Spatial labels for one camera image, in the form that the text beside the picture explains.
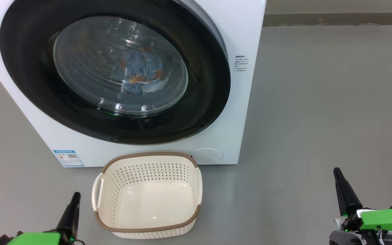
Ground black round glass washer door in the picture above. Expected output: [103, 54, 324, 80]
[0, 0, 231, 145]

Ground cream perforated laundry basket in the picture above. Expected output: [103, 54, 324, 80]
[92, 152, 202, 239]

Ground small text warning sticker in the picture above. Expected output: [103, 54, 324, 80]
[234, 55, 249, 72]

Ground grey wall baseboard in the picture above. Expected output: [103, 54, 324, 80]
[263, 13, 392, 27]

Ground white front-load washing machine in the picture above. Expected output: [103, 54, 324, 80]
[0, 0, 267, 168]

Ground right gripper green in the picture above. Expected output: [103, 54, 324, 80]
[329, 167, 392, 245]

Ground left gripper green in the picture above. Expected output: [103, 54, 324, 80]
[7, 192, 81, 245]

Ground blue energy label sticker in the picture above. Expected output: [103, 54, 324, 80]
[53, 150, 85, 167]

